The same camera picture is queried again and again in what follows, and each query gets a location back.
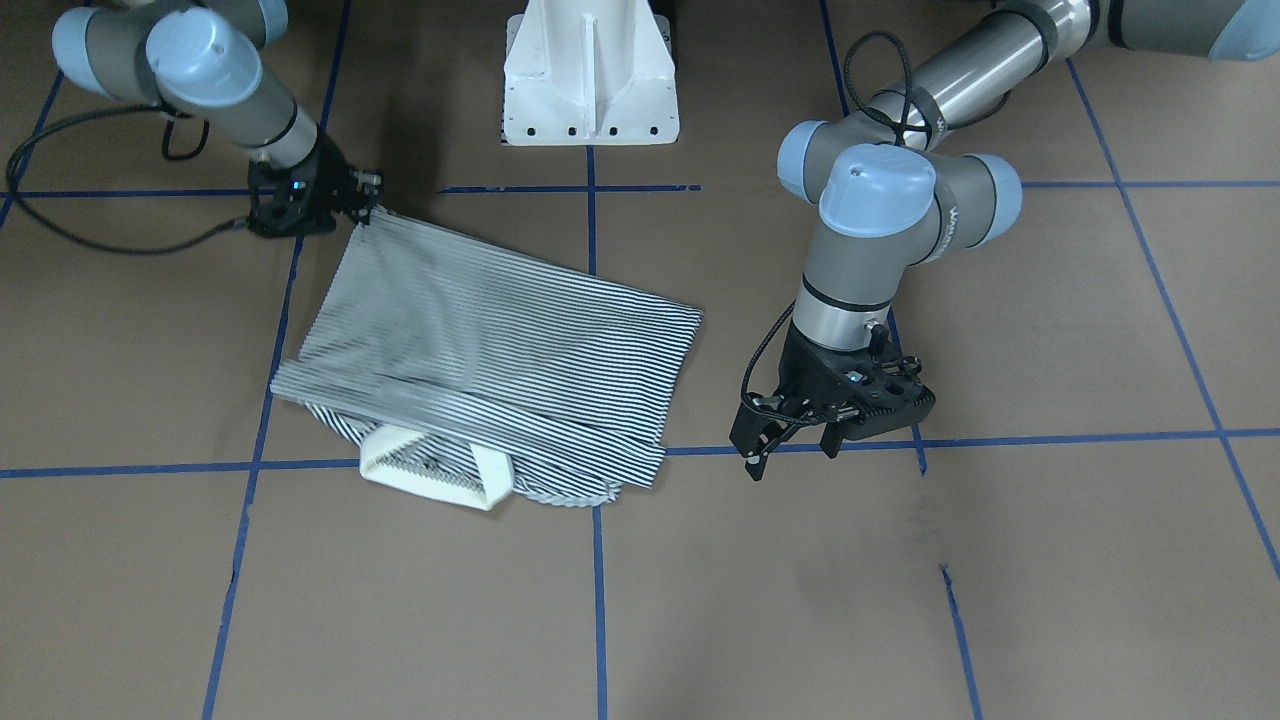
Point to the striped collared shirt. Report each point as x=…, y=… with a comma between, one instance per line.
x=468, y=373

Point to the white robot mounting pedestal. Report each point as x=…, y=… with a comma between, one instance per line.
x=590, y=73

